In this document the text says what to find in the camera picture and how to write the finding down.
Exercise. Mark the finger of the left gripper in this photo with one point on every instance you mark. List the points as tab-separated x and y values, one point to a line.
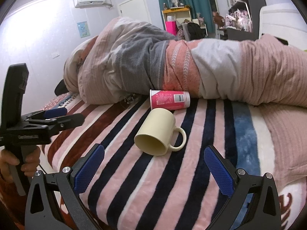
53	113
67	122

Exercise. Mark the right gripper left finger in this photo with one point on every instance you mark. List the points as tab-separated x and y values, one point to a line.
42	210

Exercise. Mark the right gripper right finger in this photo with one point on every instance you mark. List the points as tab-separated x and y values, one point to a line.
263	211

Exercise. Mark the cream ceramic mug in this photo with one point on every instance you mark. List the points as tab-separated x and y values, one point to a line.
155	134

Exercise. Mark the pink paper cup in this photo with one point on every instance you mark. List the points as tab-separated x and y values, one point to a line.
169	100

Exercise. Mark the black object behind duvet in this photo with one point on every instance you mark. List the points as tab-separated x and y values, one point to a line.
61	88

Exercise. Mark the clear glass with print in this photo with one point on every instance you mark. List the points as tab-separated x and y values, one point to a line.
129	99

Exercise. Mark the striped fleece blanket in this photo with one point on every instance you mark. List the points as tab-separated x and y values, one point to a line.
133	190

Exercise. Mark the rolled pink grey duvet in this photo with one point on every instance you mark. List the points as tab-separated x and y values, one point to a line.
135	57

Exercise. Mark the pink ribbed pillow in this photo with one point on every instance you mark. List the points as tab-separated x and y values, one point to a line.
287	126

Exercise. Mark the white air conditioner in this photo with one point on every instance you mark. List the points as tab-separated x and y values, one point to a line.
92	3

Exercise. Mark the white door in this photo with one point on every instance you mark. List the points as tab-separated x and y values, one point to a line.
135	9

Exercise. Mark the bright pink bag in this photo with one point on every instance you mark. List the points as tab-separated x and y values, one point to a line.
171	27

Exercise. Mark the black chair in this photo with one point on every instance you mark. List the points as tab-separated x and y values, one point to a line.
195	31

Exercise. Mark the yellow white cabinet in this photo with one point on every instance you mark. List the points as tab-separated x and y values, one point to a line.
179	14

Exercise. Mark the brown plush toy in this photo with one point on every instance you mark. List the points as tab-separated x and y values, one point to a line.
218	19

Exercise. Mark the white bed headboard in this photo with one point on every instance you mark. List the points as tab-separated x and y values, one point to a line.
284	22

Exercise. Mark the dark bookshelf with items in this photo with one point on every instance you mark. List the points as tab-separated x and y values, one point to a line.
243	19

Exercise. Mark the blue wall poster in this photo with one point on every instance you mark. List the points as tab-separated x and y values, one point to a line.
83	29

